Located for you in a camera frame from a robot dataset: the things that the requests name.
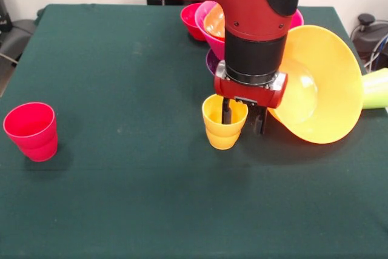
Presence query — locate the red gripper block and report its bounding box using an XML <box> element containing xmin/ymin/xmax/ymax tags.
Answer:
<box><xmin>213</xmin><ymin>61</ymin><xmax>289</xmax><ymax>135</ymax></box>

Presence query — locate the yellow cup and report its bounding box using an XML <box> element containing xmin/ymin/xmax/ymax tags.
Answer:
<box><xmin>202</xmin><ymin>93</ymin><xmax>249</xmax><ymax>150</ymax></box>

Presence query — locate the large pink bowl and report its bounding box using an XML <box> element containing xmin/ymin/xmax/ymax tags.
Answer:
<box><xmin>194</xmin><ymin>0</ymin><xmax>304</xmax><ymax>60</ymax></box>

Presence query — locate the red-orange bowl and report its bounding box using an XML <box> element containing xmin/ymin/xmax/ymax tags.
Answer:
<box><xmin>202</xmin><ymin>4</ymin><xmax>226</xmax><ymax>41</ymax></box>

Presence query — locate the large orange bowl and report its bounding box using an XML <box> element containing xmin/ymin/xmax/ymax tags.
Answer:
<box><xmin>266</xmin><ymin>24</ymin><xmax>364</xmax><ymax>144</ymax></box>

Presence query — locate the purple bowl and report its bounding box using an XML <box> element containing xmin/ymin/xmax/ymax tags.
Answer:
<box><xmin>206</xmin><ymin>49</ymin><xmax>226</xmax><ymax>76</ymax></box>

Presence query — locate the small red-pink bowl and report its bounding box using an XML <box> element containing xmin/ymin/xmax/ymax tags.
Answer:
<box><xmin>180</xmin><ymin>2</ymin><xmax>207</xmax><ymax>42</ymax></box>

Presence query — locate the lime green cup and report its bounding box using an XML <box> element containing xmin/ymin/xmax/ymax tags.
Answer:
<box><xmin>361</xmin><ymin>67</ymin><xmax>388</xmax><ymax>110</ymax></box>

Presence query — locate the dark green tablecloth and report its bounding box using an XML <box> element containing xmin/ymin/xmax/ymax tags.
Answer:
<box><xmin>0</xmin><ymin>3</ymin><xmax>388</xmax><ymax>259</ymax></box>

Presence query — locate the red-pink cup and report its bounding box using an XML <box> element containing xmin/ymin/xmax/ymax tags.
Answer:
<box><xmin>2</xmin><ymin>102</ymin><xmax>58</xmax><ymax>163</ymax></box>

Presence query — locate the black device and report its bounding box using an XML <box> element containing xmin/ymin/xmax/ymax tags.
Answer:
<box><xmin>0</xmin><ymin>0</ymin><xmax>13</xmax><ymax>32</ymax></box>

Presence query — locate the tangle of cables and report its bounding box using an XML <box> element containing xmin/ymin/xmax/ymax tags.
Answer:
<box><xmin>363</xmin><ymin>33</ymin><xmax>388</xmax><ymax>72</ymax></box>

